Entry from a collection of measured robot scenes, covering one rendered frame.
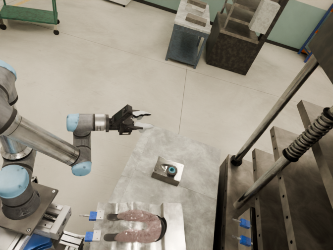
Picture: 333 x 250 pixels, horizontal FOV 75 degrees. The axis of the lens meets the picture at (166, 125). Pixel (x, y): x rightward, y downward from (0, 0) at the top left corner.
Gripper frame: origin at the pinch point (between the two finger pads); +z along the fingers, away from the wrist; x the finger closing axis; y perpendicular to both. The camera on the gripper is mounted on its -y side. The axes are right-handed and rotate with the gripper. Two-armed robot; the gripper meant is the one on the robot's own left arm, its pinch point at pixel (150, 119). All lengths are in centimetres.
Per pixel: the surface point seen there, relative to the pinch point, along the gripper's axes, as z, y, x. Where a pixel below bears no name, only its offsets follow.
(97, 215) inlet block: -22, 55, 25
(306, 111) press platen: 91, -8, 1
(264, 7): 265, 42, -278
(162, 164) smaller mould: 24, 61, -5
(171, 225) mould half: 17, 50, 38
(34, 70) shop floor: -101, 179, -230
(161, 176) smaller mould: 21, 61, 4
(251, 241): 60, 44, 55
